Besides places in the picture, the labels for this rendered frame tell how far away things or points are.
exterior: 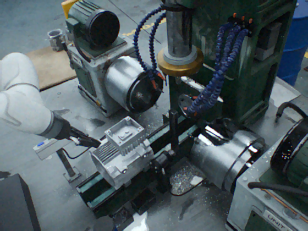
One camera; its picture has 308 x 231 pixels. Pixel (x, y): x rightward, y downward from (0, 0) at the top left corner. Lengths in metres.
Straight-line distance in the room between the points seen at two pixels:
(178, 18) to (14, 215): 1.00
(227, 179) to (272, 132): 0.61
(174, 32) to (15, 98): 0.54
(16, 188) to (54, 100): 0.70
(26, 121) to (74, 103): 0.97
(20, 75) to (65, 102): 0.92
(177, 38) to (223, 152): 0.43
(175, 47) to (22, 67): 0.51
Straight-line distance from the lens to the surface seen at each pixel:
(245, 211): 1.05
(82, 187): 1.26
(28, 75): 0.96
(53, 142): 1.25
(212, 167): 1.05
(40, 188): 1.49
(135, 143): 1.10
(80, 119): 1.70
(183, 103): 1.35
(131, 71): 1.34
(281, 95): 2.45
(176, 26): 0.99
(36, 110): 0.88
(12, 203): 1.37
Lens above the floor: 1.96
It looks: 46 degrees down
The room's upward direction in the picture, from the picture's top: 8 degrees counter-clockwise
